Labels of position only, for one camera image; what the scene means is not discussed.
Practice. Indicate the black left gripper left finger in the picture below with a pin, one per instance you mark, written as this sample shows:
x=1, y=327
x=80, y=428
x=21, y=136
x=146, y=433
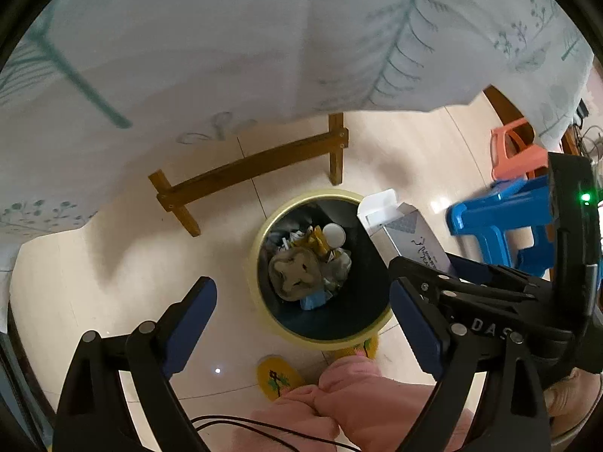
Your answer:
x=93, y=414

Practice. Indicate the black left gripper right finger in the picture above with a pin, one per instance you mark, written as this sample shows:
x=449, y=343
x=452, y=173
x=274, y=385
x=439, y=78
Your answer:
x=511, y=415

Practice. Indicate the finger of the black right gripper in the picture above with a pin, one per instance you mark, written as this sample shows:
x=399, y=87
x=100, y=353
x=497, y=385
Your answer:
x=486, y=311
x=497, y=276

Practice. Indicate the white grey carton box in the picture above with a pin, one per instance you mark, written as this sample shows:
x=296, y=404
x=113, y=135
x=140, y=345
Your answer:
x=397, y=229

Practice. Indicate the brown cardboard cup carrier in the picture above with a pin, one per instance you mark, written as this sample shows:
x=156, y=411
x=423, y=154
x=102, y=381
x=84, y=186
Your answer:
x=295, y=274

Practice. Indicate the light blue face mask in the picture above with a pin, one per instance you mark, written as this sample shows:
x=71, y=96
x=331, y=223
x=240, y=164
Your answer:
x=315, y=300

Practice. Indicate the yellow rimmed trash bin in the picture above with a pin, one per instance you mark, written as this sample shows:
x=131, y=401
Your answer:
x=353, y=273

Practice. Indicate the person right hand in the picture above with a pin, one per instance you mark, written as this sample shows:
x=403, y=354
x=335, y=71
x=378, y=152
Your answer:
x=571, y=400

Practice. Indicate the blue plastic stool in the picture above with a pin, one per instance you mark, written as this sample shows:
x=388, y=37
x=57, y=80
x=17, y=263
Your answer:
x=509, y=206

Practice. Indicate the orange plastic stool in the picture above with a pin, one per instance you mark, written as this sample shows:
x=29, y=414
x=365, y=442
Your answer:
x=514, y=153

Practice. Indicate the pink trouser legs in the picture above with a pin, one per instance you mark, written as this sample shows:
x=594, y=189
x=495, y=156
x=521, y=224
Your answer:
x=353, y=398

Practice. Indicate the black gold snack wrapper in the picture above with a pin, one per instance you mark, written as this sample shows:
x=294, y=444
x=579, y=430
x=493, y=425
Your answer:
x=315, y=241

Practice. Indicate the yellow slipper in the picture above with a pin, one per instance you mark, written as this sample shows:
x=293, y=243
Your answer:
x=276, y=377

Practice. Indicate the teal white patterned tablecloth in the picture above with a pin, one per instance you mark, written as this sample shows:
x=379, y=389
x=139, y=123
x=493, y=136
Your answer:
x=97, y=93

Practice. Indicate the wooden table leg frame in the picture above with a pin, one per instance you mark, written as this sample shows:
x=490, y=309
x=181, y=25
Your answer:
x=175, y=198

